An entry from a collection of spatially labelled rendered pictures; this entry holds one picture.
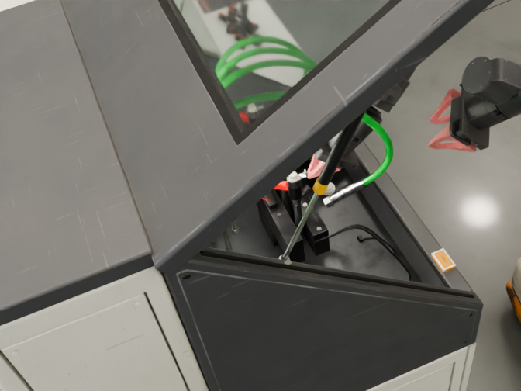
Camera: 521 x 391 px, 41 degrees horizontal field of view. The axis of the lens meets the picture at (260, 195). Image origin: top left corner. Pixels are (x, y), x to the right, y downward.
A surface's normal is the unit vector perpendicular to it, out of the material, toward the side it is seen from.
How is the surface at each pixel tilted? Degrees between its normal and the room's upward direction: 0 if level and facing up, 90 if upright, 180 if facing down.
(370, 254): 0
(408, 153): 0
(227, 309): 90
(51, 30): 0
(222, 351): 90
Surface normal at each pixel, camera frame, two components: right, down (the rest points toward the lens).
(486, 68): -0.83, -0.23
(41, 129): -0.12, -0.65
